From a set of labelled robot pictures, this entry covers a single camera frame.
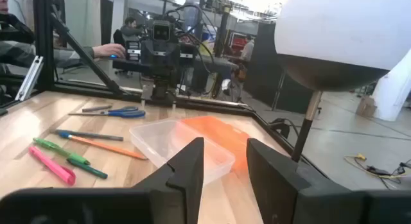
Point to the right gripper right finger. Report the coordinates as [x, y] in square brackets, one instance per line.
[282, 192]

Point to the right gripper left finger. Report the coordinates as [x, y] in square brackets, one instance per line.
[183, 185]

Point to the clear box with orange lid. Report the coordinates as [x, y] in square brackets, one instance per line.
[160, 143]

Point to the grey pencil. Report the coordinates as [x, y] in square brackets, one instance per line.
[96, 108]

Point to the orange pencil with blue eraser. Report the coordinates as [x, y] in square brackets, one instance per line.
[106, 146]

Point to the dark green pen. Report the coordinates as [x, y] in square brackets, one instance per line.
[88, 169]

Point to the grey pen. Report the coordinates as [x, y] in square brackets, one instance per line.
[93, 135]

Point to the green highlighter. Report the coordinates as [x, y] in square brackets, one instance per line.
[57, 149]

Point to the pink highlighter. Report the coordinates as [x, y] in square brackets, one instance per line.
[51, 165]

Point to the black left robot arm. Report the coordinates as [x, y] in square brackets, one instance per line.
[162, 89]

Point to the cardboard box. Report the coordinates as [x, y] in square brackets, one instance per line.
[366, 106]

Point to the red cabinet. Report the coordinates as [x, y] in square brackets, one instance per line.
[238, 42]

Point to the black partition panel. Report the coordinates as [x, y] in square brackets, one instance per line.
[266, 73]

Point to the silver aluminium bar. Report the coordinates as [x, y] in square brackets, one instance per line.
[29, 79]

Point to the white globe table lamp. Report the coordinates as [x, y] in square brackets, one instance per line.
[337, 31]

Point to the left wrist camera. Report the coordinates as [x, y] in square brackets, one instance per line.
[161, 31]

